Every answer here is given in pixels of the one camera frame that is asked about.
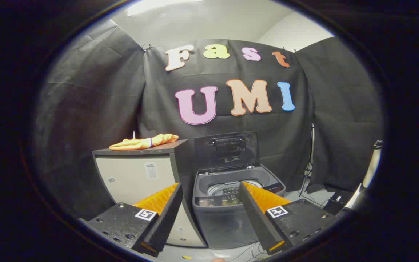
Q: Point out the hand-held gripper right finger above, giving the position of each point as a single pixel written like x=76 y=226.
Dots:
x=256 y=218

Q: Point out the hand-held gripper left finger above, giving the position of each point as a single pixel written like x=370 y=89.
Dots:
x=166 y=218

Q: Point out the grey washing machine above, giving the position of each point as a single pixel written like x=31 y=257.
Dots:
x=224 y=225

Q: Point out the orange garment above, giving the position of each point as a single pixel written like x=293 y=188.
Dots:
x=140 y=143

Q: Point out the white cabinet with grey top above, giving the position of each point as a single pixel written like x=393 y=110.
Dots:
x=133 y=174

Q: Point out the black backdrop cloth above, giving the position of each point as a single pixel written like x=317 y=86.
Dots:
x=275 y=145

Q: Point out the black box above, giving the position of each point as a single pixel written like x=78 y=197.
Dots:
x=336 y=203

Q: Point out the black light stand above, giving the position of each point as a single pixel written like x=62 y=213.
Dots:
x=310 y=156

